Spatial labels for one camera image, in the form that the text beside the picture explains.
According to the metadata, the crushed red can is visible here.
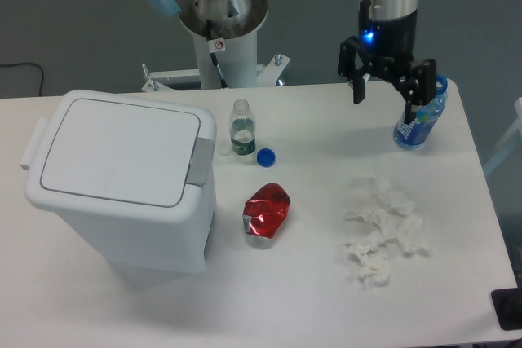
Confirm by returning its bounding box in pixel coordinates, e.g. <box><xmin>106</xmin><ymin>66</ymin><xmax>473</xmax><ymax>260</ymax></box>
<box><xmin>242</xmin><ymin>183</ymin><xmax>291</xmax><ymax>249</ymax></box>

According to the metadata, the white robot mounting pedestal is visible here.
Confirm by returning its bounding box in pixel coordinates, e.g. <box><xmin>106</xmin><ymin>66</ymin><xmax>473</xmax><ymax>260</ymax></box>
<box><xmin>142</xmin><ymin>31</ymin><xmax>290</xmax><ymax>92</ymax></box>

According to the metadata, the black device table corner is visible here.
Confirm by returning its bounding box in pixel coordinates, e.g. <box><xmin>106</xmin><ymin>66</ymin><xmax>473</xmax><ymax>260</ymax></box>
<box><xmin>491</xmin><ymin>288</ymin><xmax>521</xmax><ymax>331</ymax></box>

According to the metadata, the crumpled white tissue lower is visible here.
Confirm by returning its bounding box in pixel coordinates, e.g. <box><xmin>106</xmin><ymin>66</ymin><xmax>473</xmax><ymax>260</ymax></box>
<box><xmin>345</xmin><ymin>231</ymin><xmax>391</xmax><ymax>289</ymax></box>

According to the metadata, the crumpled white tissue upper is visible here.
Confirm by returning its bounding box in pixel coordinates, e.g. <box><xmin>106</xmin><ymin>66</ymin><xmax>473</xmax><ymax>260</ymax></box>
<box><xmin>347</xmin><ymin>176</ymin><xmax>416</xmax><ymax>229</ymax></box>

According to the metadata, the grey trash can push button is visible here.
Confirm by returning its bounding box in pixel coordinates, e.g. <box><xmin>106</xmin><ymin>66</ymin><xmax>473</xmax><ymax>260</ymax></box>
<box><xmin>187</xmin><ymin>138</ymin><xmax>215</xmax><ymax>187</ymax></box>

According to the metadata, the white bottle cap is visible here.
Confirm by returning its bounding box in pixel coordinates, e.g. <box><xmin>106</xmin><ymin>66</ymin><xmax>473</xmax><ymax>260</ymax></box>
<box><xmin>216</xmin><ymin>144</ymin><xmax>231</xmax><ymax>156</ymax></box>

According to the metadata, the black cable on floor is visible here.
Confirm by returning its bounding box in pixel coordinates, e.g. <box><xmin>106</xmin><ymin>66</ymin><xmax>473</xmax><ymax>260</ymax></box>
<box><xmin>0</xmin><ymin>62</ymin><xmax>45</xmax><ymax>98</ymax></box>

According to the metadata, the white plastic trash can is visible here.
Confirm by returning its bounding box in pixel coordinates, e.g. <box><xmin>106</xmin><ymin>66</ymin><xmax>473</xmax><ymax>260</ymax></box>
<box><xmin>24</xmin><ymin>90</ymin><xmax>217</xmax><ymax>273</ymax></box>

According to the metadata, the white trash can lid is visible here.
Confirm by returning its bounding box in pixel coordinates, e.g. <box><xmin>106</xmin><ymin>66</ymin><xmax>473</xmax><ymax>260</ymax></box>
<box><xmin>40</xmin><ymin>98</ymin><xmax>201</xmax><ymax>207</ymax></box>

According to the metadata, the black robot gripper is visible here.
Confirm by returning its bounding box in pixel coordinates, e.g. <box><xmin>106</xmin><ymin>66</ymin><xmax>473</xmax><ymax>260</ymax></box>
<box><xmin>338</xmin><ymin>12</ymin><xmax>437</xmax><ymax>122</ymax></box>

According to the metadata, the blue plastic water bottle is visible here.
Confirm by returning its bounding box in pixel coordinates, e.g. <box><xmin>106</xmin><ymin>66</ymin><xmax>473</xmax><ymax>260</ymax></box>
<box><xmin>393</xmin><ymin>74</ymin><xmax>448</xmax><ymax>150</ymax></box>

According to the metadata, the white frame right edge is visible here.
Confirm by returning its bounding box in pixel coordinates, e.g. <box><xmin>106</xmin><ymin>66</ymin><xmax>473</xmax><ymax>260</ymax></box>
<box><xmin>483</xmin><ymin>97</ymin><xmax>521</xmax><ymax>178</ymax></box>

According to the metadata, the blue bottle cap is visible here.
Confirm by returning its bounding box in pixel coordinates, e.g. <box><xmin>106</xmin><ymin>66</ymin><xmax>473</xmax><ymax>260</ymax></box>
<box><xmin>256</xmin><ymin>148</ymin><xmax>276</xmax><ymax>168</ymax></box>

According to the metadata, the crumpled white tissue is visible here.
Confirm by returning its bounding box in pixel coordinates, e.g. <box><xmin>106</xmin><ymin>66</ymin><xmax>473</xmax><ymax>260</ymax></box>
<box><xmin>396</xmin><ymin>214</ymin><xmax>430</xmax><ymax>255</ymax></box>
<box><xmin>347</xmin><ymin>176</ymin><xmax>416</xmax><ymax>229</ymax></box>
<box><xmin>345</xmin><ymin>231</ymin><xmax>391</xmax><ymax>289</ymax></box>

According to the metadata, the clear plastic bottle green label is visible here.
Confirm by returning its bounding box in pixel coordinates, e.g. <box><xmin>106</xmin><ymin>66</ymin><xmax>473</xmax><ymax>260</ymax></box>
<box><xmin>228</xmin><ymin>99</ymin><xmax>256</xmax><ymax>163</ymax></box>

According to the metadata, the crumpled white tissue right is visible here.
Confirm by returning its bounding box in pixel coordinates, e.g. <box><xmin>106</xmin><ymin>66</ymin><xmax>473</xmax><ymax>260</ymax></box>
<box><xmin>396</xmin><ymin>214</ymin><xmax>430</xmax><ymax>255</ymax></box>

